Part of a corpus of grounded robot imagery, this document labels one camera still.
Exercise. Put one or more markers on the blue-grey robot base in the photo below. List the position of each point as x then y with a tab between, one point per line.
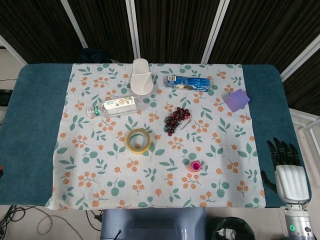
152	222

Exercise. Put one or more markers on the dark red grape bunch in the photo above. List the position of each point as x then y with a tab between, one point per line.
175	120

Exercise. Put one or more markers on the white slipper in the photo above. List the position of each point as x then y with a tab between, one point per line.
141	80

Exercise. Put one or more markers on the teal table cover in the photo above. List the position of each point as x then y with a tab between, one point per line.
32	125

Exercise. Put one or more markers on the orange black tool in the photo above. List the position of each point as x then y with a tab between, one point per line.
1	171

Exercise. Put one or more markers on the clear tape roll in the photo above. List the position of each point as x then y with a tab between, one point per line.
139	151

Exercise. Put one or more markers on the black trash bin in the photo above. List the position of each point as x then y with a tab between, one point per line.
232	228

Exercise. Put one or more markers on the blue snack packet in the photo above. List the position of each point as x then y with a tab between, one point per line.
192	82

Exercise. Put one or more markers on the orange cup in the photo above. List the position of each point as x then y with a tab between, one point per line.
192	170

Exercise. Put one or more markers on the dark chair backrest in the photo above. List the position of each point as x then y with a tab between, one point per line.
93	56

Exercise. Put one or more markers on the white metal rack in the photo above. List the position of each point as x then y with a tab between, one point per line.
303	120

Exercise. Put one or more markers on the clear plastic bottle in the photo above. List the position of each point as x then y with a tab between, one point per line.
117	106

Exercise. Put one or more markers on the pink cup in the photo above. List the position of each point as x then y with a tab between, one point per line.
195	165

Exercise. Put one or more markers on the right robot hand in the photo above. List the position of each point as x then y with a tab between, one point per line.
291	182

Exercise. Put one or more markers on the floral tablecloth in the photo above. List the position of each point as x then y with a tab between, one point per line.
112	175

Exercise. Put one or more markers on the purple foam block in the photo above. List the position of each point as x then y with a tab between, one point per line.
237	100

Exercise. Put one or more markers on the white partition frame post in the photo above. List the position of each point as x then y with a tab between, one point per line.
75	25
215	30
133	30
300	58
12	50

